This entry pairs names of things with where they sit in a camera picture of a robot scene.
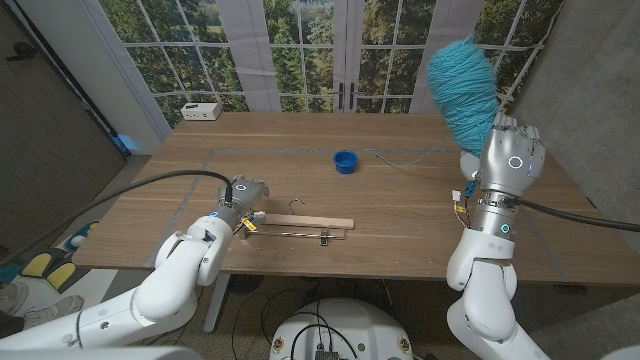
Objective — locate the white power strip box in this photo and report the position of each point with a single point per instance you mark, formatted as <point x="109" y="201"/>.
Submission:
<point x="200" y="111"/>

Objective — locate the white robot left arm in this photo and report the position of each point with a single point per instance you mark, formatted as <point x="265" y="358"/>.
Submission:
<point x="170" y="285"/>

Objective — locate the blue plastic cup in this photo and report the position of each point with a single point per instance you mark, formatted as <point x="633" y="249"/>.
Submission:
<point x="345" y="162"/>

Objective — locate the blue floor object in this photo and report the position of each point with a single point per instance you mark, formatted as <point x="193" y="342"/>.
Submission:
<point x="127" y="142"/>

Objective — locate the white table leg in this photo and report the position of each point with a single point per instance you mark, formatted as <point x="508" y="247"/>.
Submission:
<point x="217" y="310"/>

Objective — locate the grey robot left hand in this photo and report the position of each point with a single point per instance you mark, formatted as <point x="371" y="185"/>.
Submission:
<point x="242" y="192"/>

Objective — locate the dark trouser leg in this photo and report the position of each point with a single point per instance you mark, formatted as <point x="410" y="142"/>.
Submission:
<point x="10" y="325"/>

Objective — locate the grey sneaker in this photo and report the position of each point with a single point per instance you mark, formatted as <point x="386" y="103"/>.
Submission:
<point x="55" y="310"/>
<point x="12" y="297"/>

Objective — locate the teal yarn skein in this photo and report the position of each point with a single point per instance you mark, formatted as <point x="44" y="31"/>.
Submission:
<point x="462" y="90"/>

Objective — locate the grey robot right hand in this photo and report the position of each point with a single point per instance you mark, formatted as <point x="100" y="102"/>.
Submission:
<point x="510" y="160"/>

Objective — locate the wooden bar clothes hanger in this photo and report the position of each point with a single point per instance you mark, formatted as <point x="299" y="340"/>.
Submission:
<point x="305" y="221"/>

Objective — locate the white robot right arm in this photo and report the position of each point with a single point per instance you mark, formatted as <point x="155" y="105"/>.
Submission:
<point x="482" y="290"/>

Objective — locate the teal and white floor object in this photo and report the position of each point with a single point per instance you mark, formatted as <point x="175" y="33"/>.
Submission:
<point x="80" y="237"/>

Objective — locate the yellow and black floor pads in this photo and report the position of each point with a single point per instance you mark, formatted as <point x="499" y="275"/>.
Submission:
<point x="37" y="264"/>

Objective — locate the printed window backdrop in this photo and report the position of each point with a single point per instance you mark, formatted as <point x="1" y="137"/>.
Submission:
<point x="300" y="50"/>

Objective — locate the dark perforated partition panel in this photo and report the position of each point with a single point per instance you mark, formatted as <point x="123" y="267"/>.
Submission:
<point x="50" y="150"/>

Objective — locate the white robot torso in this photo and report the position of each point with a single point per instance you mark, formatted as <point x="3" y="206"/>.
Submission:
<point x="345" y="325"/>

